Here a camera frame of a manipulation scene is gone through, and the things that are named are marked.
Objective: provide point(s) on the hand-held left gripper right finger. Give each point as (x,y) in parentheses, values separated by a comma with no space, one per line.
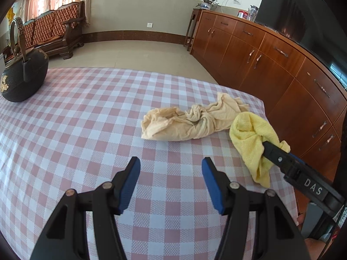
(212,187)

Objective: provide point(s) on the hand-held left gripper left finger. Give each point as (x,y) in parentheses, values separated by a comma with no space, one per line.
(130,184)

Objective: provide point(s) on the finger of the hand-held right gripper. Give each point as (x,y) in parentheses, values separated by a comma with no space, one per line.
(276,155)

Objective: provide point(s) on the yellow towel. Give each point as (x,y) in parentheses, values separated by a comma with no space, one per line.
(249,130)

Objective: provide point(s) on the knotted beige cloth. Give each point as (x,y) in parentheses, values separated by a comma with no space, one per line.
(173,127)

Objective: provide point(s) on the checked tablecloth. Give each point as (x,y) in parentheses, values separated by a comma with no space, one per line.
(95,113)

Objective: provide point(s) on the wooden sideboard cabinet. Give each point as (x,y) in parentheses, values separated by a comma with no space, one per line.
(271,67)

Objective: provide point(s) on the black television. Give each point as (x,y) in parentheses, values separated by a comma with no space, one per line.
(298,19)

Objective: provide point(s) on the glass vase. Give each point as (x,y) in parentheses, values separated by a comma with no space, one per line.
(252,13)

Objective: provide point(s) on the red box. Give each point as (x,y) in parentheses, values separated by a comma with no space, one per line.
(242,14)

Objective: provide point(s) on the black cast iron teapot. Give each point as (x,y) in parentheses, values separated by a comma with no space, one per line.
(21,84)

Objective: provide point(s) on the potted plant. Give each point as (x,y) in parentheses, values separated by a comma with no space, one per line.
(207,4)

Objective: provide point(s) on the wooden sofa with orange cushions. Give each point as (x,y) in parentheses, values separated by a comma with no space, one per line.
(48,27)

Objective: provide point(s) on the yellow hanging garment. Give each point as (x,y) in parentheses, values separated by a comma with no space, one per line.
(11,14)

